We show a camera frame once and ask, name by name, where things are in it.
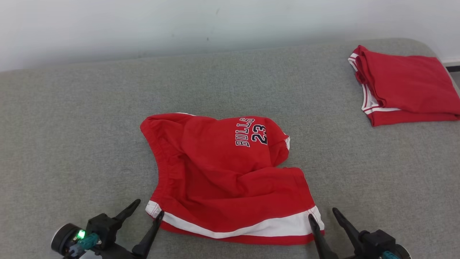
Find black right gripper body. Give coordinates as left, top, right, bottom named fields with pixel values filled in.
left=338, top=245, right=412, bottom=259

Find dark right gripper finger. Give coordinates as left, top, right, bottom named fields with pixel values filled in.
left=332, top=208, right=363, bottom=256
left=308, top=214, right=338, bottom=259

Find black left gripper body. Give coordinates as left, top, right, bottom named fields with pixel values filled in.
left=51, top=223, right=144, bottom=259

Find red white basketball jersey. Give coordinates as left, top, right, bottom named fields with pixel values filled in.
left=348, top=45, right=460, bottom=127

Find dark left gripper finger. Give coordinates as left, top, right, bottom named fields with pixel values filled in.
left=132, top=210, right=165, bottom=258
left=114, top=199, right=141, bottom=222

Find red white basketball shorts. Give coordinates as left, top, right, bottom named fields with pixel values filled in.
left=139, top=113, right=325, bottom=246

